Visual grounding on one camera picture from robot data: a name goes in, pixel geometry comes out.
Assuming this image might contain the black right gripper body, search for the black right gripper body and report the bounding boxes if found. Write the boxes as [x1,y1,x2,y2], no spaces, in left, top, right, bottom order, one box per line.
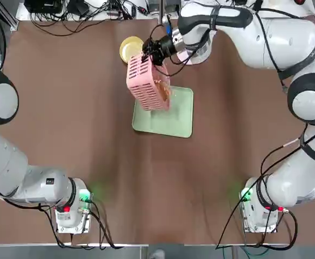
[157,36,176,58]

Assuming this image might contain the small pink slotted basket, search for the small pink slotted basket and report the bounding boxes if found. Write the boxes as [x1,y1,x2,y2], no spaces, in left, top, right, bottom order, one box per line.
[125,52,172,111]

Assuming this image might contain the bread pack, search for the bread pack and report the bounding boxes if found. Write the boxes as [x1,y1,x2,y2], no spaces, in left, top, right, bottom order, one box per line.
[155,77,172,105]

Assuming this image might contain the green rectangular tray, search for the green rectangular tray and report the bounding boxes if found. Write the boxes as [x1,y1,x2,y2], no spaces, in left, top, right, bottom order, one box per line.
[131,85,195,139]

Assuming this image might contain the yellow round plate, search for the yellow round plate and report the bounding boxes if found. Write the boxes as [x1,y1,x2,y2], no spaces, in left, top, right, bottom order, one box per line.
[119,36,144,65]

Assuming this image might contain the white round plate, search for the white round plate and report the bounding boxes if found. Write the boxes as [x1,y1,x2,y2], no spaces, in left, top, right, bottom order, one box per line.
[177,50,195,66]

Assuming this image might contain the black power supply brick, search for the black power supply brick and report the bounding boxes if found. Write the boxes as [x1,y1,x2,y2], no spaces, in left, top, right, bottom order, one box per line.
[164,0,180,13]

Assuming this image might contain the black monitor stand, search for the black monitor stand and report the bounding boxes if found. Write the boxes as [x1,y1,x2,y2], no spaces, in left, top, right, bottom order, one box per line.
[69,0,91,16]

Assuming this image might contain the black box device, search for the black box device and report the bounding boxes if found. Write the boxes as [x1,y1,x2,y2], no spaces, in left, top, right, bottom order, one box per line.
[24,0,64,13]

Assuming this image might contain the white desk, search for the white desk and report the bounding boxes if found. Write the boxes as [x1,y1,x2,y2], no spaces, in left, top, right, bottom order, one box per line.
[15,0,315,20]

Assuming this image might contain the black cable with silver connector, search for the black cable with silver connector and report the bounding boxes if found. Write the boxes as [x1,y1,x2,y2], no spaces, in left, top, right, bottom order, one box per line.
[149,15,173,42]

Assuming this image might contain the tangled black desk cables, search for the tangled black desk cables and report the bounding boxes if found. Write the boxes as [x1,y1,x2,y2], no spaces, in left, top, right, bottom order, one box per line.
[29,0,149,37]

